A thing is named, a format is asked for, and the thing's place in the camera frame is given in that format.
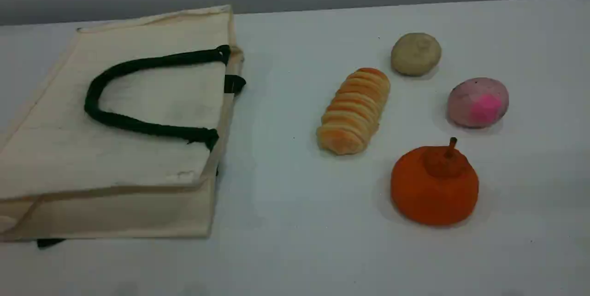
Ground long ridged orange bread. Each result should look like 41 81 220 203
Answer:
316 67 391 156

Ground white canvas bag green handles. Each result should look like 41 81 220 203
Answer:
0 5 247 249

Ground orange pumpkin shaped bread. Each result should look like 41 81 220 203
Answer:
390 137 480 227

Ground round beige bun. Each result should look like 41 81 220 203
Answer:
390 32 442 77

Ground pink round toy fruit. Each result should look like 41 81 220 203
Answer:
446 77 510 129

